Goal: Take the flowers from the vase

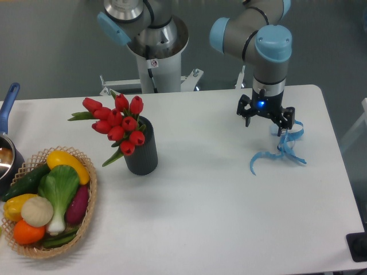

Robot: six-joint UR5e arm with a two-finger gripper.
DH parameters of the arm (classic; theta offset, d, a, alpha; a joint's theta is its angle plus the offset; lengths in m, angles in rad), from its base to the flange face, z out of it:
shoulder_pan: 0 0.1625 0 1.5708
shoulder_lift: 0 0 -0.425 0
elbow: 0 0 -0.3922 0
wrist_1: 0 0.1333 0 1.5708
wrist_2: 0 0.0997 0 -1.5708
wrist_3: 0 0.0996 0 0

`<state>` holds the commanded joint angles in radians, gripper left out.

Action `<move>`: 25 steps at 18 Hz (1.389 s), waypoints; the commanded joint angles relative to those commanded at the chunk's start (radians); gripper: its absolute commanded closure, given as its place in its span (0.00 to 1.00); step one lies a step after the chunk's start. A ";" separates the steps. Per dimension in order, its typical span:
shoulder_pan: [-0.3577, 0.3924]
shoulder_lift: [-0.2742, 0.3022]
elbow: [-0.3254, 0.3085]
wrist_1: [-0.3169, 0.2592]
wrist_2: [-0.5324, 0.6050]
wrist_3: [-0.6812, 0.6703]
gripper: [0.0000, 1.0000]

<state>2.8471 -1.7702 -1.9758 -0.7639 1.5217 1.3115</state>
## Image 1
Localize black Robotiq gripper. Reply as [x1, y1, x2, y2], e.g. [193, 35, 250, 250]
[236, 89, 295, 136]

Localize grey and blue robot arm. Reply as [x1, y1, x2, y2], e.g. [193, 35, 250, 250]
[97, 1, 295, 131]

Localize dark green cucumber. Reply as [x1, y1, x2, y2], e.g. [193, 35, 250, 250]
[1, 164, 50, 202]

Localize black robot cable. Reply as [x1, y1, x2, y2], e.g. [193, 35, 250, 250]
[145, 45, 159, 93]

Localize blue curly ribbon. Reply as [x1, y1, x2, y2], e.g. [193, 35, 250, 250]
[249, 120, 307, 175]

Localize blue handled saucepan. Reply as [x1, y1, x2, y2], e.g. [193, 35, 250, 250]
[1, 82, 24, 195]

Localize black device at table edge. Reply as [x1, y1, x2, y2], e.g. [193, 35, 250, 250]
[346, 232, 366, 262]

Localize dark grey ribbed vase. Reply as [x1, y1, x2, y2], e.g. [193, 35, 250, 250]
[124, 116, 158, 175]

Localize purple sweet potato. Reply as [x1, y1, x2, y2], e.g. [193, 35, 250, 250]
[65, 185, 89, 225]

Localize yellow bell pepper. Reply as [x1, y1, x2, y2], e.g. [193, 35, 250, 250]
[3, 194, 37, 222]

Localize red tulip bouquet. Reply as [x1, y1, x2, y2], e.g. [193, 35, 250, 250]
[69, 91, 147, 167]

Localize woven wicker basket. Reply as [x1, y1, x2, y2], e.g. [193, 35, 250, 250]
[2, 146, 97, 259]

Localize orange fruit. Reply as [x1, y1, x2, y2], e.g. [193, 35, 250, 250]
[13, 219, 45, 245]

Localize green pea pods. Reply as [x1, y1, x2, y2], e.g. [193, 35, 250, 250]
[42, 227, 79, 249]

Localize green bok choy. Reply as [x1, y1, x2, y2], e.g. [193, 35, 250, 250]
[38, 165, 80, 236]

